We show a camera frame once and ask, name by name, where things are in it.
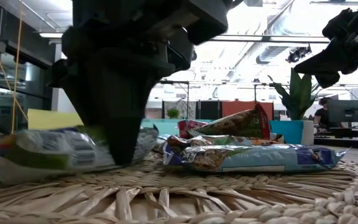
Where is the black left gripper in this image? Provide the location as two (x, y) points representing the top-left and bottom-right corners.
(47, 24), (195, 166)

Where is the plain blue granola bar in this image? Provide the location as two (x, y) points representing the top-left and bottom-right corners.
(162, 140), (183, 167)

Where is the Chewy chocolate chip granola bar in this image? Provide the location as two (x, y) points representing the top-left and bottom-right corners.
(194, 102), (272, 140)

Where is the black ceiling spotlight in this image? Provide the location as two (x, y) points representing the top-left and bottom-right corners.
(286, 45), (312, 64)

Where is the green plant in white pot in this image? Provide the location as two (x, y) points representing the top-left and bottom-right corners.
(267, 67), (323, 146)

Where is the black computer monitor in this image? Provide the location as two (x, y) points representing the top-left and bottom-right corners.
(327, 99), (358, 123)

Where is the person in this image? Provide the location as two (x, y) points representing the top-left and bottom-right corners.
(313, 96), (334, 133)

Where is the teal plastic bin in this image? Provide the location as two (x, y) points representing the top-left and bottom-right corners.
(140, 118), (214, 136)

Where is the small green background plant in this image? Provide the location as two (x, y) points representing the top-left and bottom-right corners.
(166, 108), (181, 119)

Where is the grey patterned partition panel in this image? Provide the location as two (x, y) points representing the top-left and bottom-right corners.
(162, 100), (198, 120)

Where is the long linear ceiling light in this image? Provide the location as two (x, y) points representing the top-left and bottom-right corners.
(39, 32), (331, 44)

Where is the dark background desk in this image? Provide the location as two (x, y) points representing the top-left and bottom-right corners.
(314, 126), (358, 141)

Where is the yellow plastic bin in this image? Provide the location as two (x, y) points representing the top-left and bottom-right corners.
(27, 108), (85, 131)

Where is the blue plastic bin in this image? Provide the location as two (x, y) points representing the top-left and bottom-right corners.
(269, 119), (305, 146)

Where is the black partition panel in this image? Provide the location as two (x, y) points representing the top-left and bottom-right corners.
(199, 100), (221, 120)

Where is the round woven wicker tray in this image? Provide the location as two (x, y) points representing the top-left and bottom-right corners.
(0, 152), (358, 224)

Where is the orange partition panel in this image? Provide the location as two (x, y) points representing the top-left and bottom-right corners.
(221, 100), (275, 121)

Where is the silver ventilation duct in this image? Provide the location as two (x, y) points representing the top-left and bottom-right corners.
(256, 6), (329, 65)

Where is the yellow extension cord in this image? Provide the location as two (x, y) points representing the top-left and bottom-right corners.
(0, 0), (29, 134)

